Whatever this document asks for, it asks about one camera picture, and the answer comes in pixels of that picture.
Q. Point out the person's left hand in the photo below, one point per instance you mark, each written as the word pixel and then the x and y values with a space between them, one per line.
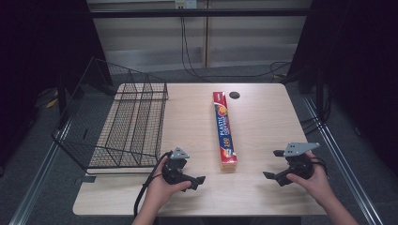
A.
pixel 159 190

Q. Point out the yellow object on floor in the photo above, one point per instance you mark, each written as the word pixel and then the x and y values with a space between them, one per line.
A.
pixel 52 103

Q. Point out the metal floor rail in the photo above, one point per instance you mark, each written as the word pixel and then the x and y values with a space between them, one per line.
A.
pixel 37 175
pixel 344 162

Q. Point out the black stand post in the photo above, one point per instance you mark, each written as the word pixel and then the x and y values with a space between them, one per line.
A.
pixel 319 97

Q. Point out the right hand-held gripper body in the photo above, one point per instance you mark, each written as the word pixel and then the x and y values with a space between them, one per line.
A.
pixel 300 164

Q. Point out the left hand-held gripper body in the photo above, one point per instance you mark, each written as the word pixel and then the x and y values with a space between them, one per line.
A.
pixel 175 170

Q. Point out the person's right hand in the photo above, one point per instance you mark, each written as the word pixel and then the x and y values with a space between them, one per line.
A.
pixel 316 186

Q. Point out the long red plastic wrap box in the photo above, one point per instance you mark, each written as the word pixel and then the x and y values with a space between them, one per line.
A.
pixel 225 131

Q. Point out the black horizontal bar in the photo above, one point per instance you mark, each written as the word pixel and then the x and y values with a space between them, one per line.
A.
pixel 200 12

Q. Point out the dark curtain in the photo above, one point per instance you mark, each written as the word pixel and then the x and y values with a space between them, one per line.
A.
pixel 37 47
pixel 359 62

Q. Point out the white wall socket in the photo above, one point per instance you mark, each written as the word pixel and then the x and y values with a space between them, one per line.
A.
pixel 186 3

